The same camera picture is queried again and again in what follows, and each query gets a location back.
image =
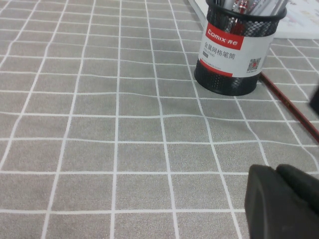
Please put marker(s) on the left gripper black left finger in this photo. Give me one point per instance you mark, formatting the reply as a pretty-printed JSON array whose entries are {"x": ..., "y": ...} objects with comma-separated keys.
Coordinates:
[{"x": 269, "y": 211}]

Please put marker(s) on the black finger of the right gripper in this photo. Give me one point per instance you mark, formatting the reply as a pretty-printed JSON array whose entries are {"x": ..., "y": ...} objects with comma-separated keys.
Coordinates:
[{"x": 315, "y": 100}]

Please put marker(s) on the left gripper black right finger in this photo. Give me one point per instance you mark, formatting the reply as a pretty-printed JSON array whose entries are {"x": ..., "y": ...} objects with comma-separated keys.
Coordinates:
[{"x": 299, "y": 184}]

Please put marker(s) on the red wooden pencil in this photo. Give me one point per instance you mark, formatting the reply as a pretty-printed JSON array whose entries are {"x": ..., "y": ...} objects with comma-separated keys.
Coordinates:
[{"x": 286, "y": 102}]

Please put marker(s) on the black mesh pen holder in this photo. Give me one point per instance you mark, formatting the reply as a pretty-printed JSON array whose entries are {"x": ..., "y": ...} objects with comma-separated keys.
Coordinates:
[{"x": 224, "y": 82}]

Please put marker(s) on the translucent grey pen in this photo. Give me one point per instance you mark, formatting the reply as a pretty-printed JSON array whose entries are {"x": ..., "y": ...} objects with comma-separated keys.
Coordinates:
[{"x": 268, "y": 6}]

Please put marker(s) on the red gel pen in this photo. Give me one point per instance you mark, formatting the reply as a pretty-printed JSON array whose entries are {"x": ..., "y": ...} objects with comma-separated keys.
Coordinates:
[{"x": 240, "y": 5}]

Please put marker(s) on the white HEEC book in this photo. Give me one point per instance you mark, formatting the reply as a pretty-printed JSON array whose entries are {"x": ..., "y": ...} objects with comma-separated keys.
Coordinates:
[{"x": 299, "y": 25}]

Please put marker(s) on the grey white checked tablecloth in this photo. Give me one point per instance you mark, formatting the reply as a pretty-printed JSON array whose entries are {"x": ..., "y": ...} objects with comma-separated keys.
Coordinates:
[{"x": 99, "y": 149}]

